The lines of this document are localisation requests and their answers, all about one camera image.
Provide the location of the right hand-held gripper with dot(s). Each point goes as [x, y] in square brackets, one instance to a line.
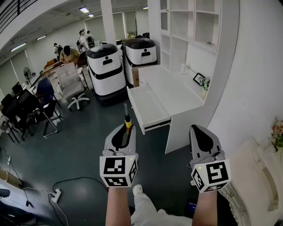
[212, 174]

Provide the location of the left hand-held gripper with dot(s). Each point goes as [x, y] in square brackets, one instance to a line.
[115, 167]

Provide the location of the yellow black screwdriver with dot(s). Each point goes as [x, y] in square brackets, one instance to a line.
[128, 124]

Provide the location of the person's left forearm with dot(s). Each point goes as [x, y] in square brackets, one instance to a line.
[118, 207]

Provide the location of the person's right forearm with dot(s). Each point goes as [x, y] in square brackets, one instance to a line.
[206, 209]

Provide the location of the person's left white shoe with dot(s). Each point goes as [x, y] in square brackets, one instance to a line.
[137, 189]

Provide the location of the person's white shoe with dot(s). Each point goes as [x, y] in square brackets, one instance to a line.
[161, 211]
[137, 189]

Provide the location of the white desk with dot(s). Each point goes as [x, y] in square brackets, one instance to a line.
[172, 92]

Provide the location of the flowers in white vase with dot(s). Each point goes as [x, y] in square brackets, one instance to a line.
[204, 82]

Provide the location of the white ornate furniture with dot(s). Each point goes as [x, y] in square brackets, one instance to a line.
[254, 176]

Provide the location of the brown cardboard box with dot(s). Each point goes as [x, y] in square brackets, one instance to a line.
[135, 77]

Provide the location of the white black delivery robot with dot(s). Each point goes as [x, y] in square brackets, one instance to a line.
[141, 59]
[106, 77]

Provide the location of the black device with screen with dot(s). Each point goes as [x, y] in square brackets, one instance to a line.
[191, 207]

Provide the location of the person's light trousers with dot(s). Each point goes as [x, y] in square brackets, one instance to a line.
[143, 209]

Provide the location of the white figurine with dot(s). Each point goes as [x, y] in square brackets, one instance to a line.
[184, 68]

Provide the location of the white office chair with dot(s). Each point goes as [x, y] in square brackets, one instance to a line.
[70, 83]

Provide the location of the pink flower bouquet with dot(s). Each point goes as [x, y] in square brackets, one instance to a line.
[278, 132]

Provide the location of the person's right white shoe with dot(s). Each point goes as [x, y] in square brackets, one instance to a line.
[161, 211]

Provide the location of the white power strip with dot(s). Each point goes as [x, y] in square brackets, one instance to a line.
[56, 195]

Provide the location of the white shelf unit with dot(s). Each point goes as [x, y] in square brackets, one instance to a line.
[179, 50]

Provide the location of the black office chair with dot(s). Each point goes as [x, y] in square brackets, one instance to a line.
[27, 99]
[8, 103]

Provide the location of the wooden table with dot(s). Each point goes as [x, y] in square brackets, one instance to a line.
[50, 66]

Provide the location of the black standing fan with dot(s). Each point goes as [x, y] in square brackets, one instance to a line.
[27, 72]

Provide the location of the beige cardboard box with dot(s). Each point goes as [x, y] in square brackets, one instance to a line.
[10, 178]

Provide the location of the black monitor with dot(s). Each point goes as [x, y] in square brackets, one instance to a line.
[17, 88]

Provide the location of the long ceiling light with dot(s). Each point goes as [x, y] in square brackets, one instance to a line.
[18, 47]
[41, 37]

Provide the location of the black picture frame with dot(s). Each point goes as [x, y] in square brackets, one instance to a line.
[198, 79]

